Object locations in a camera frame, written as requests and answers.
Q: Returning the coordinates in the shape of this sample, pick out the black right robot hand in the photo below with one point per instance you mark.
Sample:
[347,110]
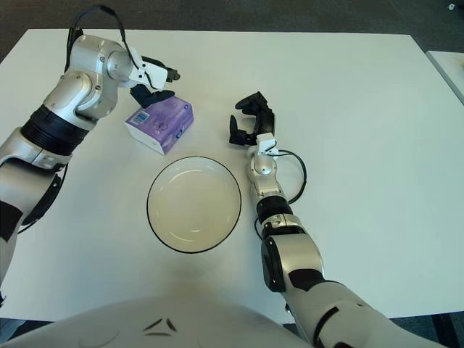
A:
[265,123]

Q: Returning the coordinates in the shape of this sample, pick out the white plate with black rim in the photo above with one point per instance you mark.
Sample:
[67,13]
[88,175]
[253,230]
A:
[194,204]

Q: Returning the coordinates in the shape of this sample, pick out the purple tissue paper pack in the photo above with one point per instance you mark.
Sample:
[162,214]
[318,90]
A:
[166,123]

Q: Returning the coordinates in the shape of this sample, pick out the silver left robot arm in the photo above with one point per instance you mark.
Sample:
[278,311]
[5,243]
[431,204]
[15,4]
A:
[90,72]

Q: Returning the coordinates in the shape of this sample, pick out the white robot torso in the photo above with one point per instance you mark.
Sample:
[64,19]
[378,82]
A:
[203,319]

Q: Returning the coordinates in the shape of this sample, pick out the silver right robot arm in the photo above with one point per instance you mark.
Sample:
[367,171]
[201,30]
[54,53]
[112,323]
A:
[293,257]

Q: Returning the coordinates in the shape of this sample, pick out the white side table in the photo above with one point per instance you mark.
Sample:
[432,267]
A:
[447,67]

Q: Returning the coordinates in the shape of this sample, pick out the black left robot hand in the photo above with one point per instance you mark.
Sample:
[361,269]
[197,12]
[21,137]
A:
[152,98]

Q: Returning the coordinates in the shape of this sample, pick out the black table leg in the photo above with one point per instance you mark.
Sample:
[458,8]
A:
[444,331]

